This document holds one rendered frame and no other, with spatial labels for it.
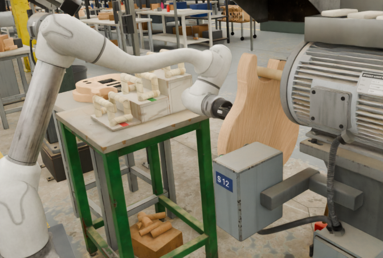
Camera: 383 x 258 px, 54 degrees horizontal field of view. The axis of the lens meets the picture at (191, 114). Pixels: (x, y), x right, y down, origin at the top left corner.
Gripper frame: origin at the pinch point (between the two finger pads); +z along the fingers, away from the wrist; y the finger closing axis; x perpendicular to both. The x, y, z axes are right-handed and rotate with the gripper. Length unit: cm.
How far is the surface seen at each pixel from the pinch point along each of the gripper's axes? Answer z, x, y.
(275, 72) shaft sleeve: 7.8, 17.6, 6.6
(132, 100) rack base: -73, -9, 7
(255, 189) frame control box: 26.7, -11.1, 27.0
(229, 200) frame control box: 23.4, -14.9, 31.6
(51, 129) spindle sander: -230, -67, -10
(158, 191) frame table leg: -107, -74, -42
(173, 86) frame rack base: -64, 1, -8
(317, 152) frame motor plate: 31.5, -0.4, 12.3
